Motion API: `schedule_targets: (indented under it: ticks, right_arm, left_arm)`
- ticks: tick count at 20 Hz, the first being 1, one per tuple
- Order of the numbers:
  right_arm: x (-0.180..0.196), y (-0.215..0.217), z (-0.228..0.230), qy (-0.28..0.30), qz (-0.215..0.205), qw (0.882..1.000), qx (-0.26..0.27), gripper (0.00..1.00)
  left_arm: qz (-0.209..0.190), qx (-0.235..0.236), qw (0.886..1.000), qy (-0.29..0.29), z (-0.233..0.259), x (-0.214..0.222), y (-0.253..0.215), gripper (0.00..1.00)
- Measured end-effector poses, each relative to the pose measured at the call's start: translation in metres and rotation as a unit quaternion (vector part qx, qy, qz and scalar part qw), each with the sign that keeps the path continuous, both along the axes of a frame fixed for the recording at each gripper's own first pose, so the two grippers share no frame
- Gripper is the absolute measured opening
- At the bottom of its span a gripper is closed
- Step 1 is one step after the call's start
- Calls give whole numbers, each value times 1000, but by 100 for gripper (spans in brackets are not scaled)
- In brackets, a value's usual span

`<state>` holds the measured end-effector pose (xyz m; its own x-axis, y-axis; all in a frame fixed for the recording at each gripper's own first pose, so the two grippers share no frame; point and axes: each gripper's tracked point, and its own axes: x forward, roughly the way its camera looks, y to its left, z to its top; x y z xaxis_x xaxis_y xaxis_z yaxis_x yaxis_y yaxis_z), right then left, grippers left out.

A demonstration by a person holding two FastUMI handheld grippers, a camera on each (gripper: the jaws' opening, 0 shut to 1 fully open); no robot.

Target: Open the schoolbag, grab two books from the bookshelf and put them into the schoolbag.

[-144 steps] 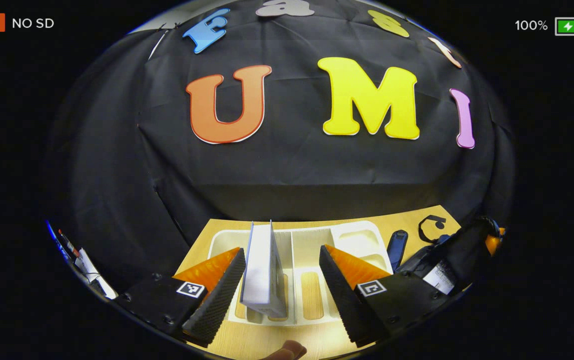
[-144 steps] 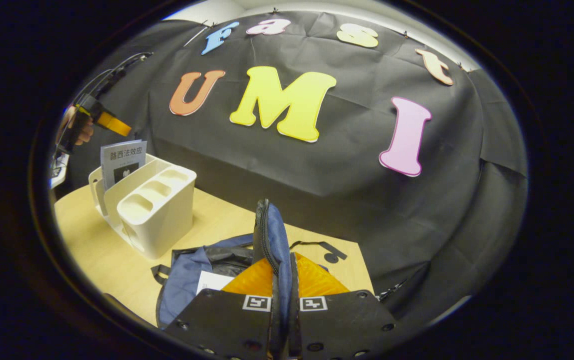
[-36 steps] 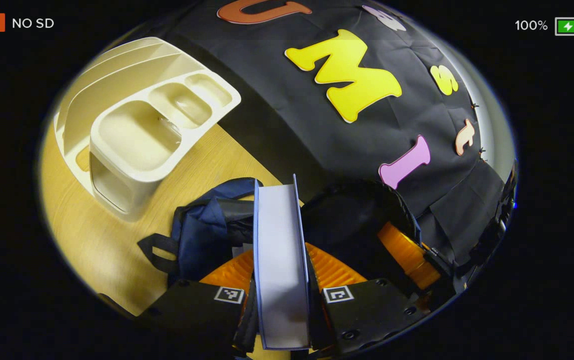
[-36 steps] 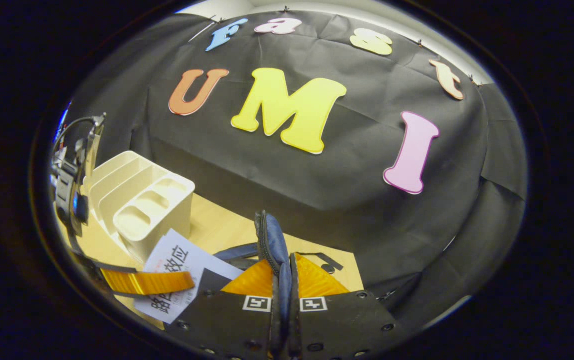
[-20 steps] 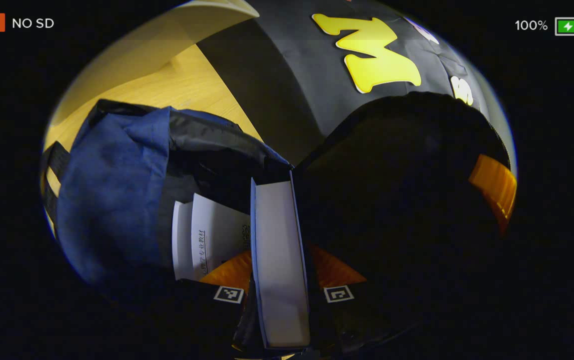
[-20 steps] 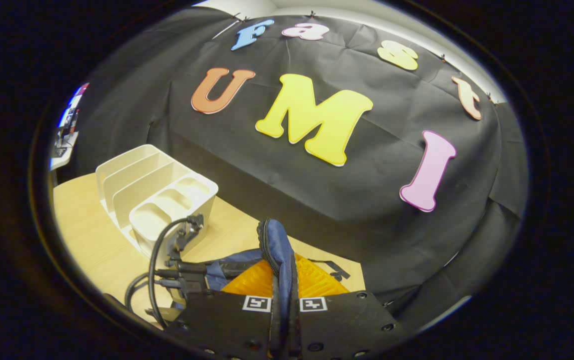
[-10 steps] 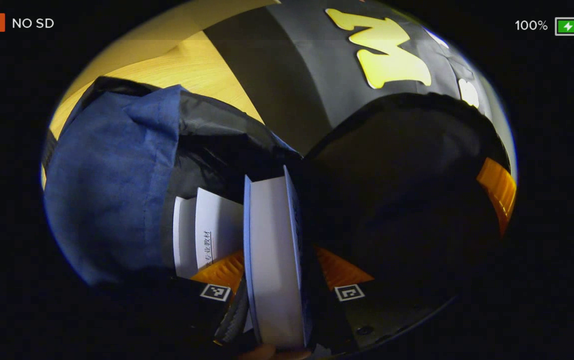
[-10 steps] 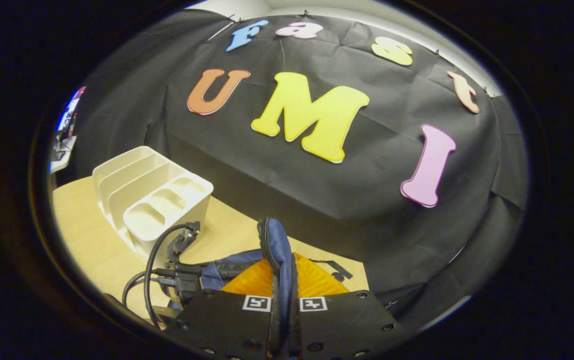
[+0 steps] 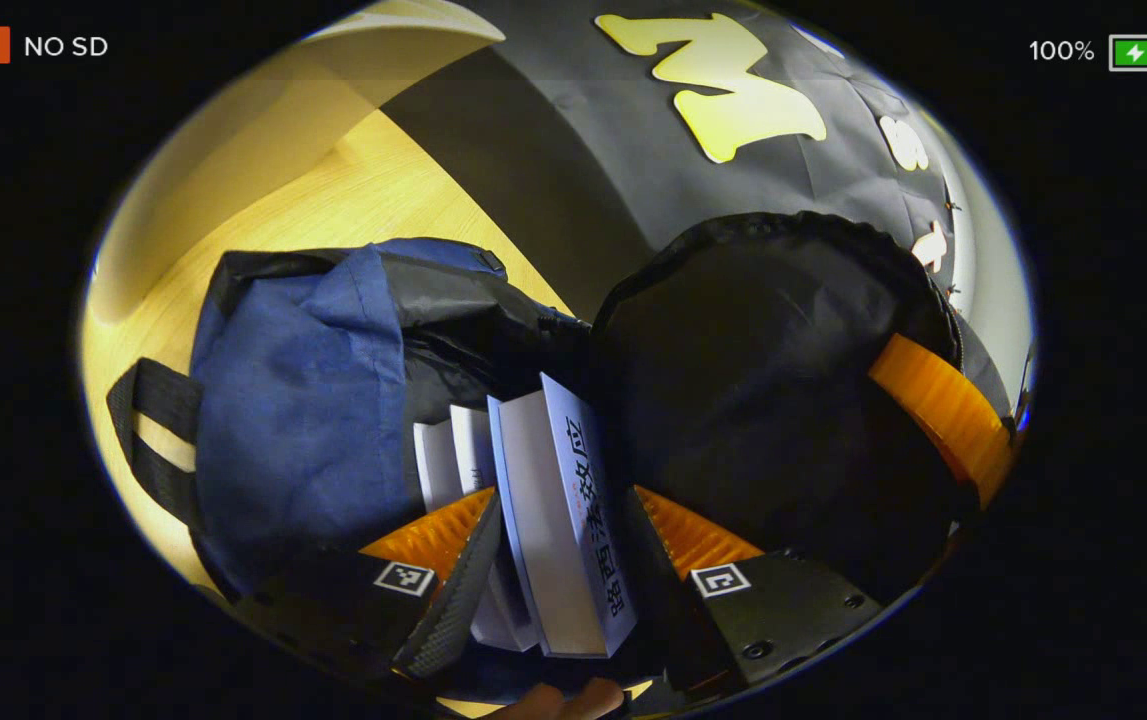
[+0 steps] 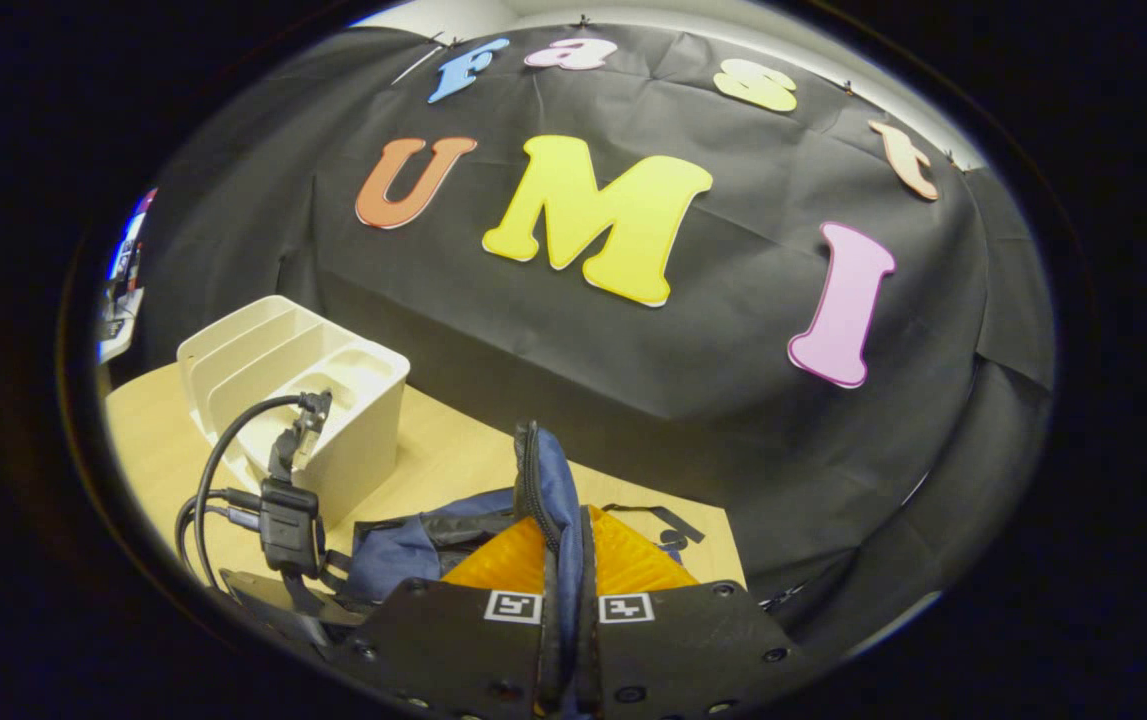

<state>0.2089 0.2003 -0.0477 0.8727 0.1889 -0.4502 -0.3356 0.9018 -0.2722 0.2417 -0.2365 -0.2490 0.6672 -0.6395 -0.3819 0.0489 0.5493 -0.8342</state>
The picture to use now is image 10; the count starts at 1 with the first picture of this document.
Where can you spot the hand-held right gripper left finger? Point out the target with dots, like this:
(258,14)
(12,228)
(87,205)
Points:
(453,650)

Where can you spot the white plastic bookshelf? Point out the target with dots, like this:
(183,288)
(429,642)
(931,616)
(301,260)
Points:
(363,440)

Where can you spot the lit screen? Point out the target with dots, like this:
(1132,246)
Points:
(131,245)

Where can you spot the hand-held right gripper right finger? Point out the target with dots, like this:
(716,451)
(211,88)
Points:
(683,650)

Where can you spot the blue schoolbag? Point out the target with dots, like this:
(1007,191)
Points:
(403,555)

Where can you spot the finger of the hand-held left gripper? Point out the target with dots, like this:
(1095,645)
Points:
(303,610)

